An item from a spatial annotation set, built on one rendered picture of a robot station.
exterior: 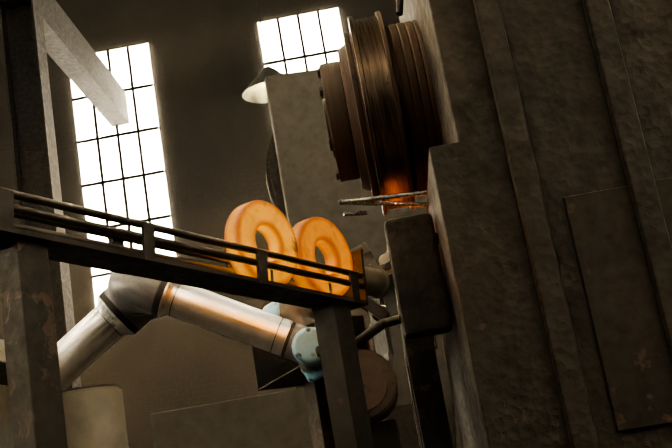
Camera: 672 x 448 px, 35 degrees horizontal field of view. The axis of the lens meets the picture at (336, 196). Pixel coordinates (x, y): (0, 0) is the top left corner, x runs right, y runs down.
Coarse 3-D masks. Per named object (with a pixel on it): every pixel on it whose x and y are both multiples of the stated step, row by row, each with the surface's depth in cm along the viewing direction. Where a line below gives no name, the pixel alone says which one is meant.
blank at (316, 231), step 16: (304, 224) 194; (320, 224) 198; (304, 240) 193; (320, 240) 197; (336, 240) 200; (304, 256) 192; (336, 256) 199; (320, 272) 194; (320, 288) 192; (336, 288) 196
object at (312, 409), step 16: (352, 320) 280; (256, 352) 292; (256, 368) 290; (272, 368) 293; (288, 368) 295; (272, 384) 285; (288, 384) 290; (304, 384) 282; (320, 384) 278; (320, 400) 277; (320, 416) 275; (320, 432) 275
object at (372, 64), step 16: (352, 32) 236; (368, 32) 237; (368, 48) 233; (368, 64) 231; (384, 64) 231; (368, 80) 230; (384, 80) 229; (368, 96) 229; (384, 96) 229; (368, 112) 228; (384, 112) 229; (384, 128) 229; (384, 144) 230; (400, 144) 230; (384, 160) 232; (400, 160) 232; (384, 176) 234; (400, 176) 235; (384, 192) 236; (400, 192) 239; (384, 208) 242
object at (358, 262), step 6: (354, 252) 203; (360, 252) 202; (354, 258) 202; (360, 258) 202; (354, 264) 202; (360, 264) 201; (354, 270) 202; (360, 270) 201; (360, 282) 200; (366, 288) 200; (348, 294) 202; (360, 294) 200; (366, 294) 199; (366, 300) 199; (360, 306) 199
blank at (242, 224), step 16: (240, 208) 183; (256, 208) 185; (272, 208) 188; (240, 224) 181; (256, 224) 184; (272, 224) 187; (288, 224) 191; (240, 240) 179; (272, 240) 189; (288, 240) 189; (240, 272) 180; (256, 272) 180; (272, 272) 183
